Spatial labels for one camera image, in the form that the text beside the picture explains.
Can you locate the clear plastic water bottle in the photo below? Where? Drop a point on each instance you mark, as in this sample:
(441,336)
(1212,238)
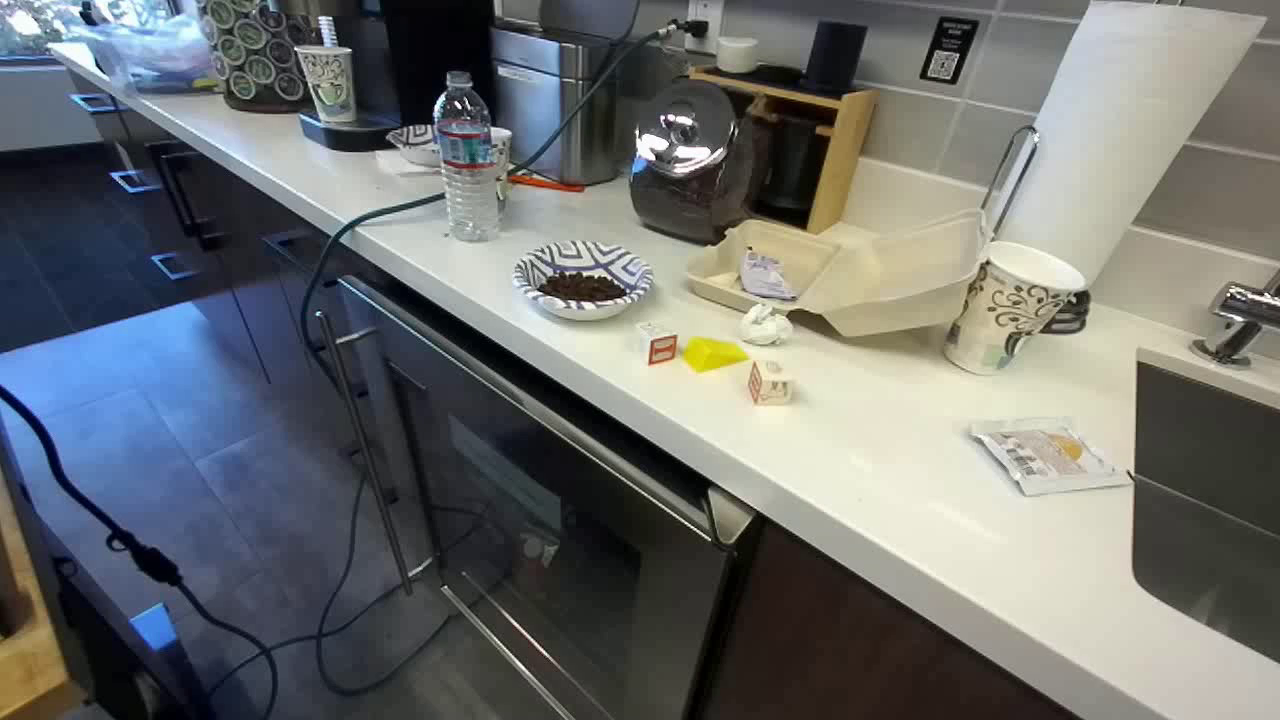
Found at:
(471,156)

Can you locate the patterned paper cup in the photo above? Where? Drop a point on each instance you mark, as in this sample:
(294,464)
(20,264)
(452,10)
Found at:
(1014,295)

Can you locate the patterned cup under Keurig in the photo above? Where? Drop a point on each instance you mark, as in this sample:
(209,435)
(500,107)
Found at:
(329,81)

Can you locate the small red packet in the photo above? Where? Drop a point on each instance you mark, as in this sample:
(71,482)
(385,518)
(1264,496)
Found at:
(663,350)

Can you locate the patterned plate with crumbs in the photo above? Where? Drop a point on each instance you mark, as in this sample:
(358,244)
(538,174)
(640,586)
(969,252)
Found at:
(583,278)

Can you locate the small white cube box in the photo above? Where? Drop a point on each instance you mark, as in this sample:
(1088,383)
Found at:
(768,383)

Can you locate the crumpled white paper ball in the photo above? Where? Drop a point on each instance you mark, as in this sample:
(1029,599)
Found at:
(765,326)

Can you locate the black glass coffee carafe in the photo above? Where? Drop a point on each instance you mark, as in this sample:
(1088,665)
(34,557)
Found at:
(694,161)

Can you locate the stainless dishwasher front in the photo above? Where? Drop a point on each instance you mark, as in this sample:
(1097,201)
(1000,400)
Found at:
(572,546)

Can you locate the orange pen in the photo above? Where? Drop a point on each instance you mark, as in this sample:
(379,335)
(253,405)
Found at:
(541,181)

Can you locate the wooden shelf rack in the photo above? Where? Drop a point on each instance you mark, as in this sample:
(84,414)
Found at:
(805,144)

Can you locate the open beige takeout box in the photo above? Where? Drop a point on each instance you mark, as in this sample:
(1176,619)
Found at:
(851,278)

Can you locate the small patterned bowl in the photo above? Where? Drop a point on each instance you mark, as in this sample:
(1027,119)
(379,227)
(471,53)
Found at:
(419,144)

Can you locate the black silver Keurig coffee maker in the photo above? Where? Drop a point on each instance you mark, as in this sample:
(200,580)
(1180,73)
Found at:
(402,53)

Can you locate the clear plastic snack packet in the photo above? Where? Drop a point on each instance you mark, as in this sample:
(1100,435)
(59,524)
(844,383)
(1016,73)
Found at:
(1044,458)

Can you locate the coffee pod carousel rack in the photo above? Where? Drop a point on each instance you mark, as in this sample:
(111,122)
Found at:
(253,53)

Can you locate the paper towel roll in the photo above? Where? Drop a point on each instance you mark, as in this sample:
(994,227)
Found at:
(1120,107)

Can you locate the steel kitchen sink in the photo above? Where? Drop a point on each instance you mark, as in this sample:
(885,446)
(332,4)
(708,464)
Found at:
(1207,496)

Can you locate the chrome sink faucet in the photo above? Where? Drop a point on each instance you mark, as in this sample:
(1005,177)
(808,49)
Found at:
(1246,315)

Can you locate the white wall outlet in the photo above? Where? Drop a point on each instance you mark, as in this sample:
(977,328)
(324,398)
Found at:
(708,12)

